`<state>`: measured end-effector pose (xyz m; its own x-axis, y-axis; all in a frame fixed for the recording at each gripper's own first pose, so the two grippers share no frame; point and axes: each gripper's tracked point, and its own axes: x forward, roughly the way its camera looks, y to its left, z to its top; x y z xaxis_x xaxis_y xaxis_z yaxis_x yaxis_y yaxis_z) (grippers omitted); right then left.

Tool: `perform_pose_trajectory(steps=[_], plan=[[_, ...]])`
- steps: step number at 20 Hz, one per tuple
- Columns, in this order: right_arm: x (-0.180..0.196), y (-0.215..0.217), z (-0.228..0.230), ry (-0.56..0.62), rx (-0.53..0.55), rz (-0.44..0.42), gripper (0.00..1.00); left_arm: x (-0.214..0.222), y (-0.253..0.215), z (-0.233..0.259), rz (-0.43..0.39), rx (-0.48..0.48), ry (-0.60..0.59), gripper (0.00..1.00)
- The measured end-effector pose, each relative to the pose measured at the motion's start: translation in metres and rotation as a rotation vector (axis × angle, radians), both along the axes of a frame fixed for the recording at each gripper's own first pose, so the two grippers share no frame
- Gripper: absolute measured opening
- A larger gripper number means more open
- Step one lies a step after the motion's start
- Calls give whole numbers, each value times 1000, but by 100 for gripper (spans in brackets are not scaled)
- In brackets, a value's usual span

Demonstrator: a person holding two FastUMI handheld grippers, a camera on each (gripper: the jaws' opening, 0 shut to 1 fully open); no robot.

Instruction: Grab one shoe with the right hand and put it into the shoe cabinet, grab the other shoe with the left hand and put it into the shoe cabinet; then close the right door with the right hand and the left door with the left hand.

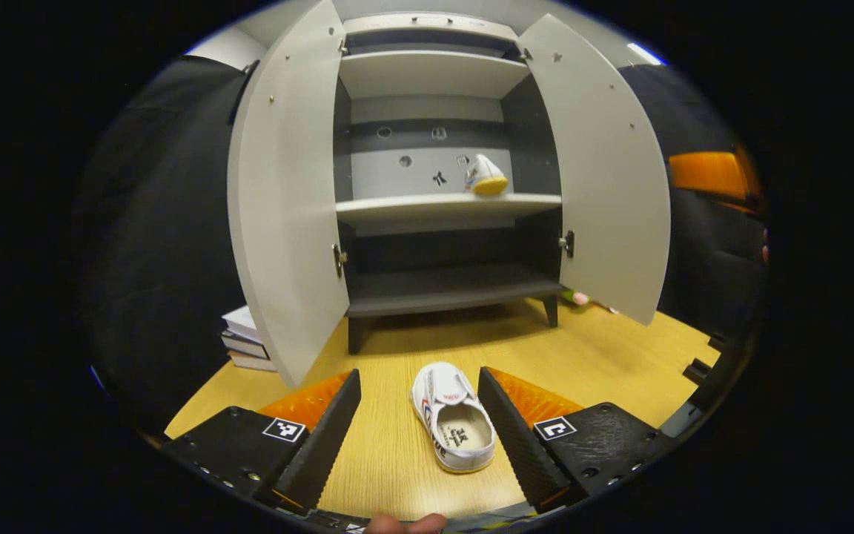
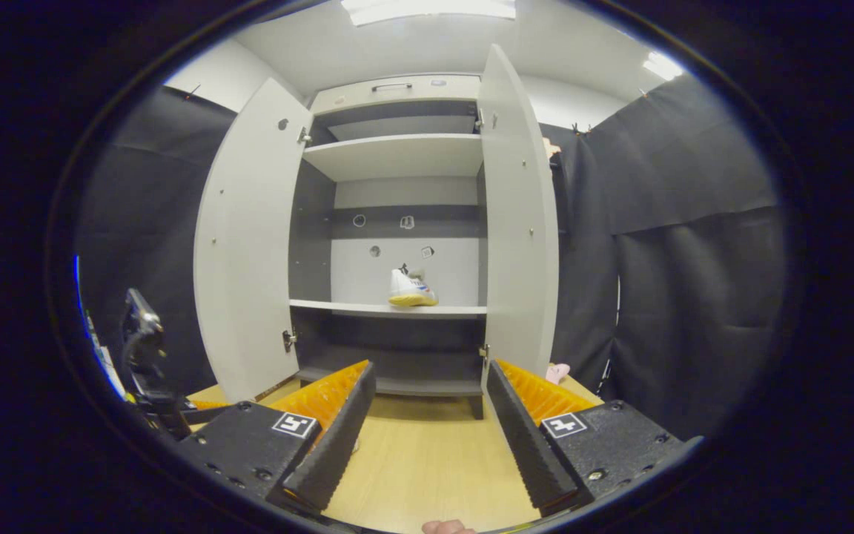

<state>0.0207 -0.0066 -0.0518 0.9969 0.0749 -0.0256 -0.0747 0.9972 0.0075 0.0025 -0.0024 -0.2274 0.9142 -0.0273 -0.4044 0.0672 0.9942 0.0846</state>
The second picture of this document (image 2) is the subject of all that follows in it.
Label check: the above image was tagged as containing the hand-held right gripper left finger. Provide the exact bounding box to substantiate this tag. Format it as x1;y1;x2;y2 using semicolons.
175;360;377;516

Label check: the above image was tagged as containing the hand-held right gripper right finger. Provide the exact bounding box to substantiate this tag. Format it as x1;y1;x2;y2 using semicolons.
485;360;702;518

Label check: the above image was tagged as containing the grey cabinet door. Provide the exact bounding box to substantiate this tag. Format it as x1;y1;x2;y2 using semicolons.
193;78;314;403
475;43;560;386

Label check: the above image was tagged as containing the white shoe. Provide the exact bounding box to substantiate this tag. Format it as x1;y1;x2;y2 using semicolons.
388;267;440;308

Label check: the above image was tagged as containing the grey shoe cabinet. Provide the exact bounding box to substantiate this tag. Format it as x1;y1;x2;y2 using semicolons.
290;74;489;420

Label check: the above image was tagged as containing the white cabinet shelf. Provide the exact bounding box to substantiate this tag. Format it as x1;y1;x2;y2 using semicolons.
290;299;487;320
302;133;484;182

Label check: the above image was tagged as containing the black backdrop cloth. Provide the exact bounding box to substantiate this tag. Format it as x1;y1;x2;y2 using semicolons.
75;73;787;442

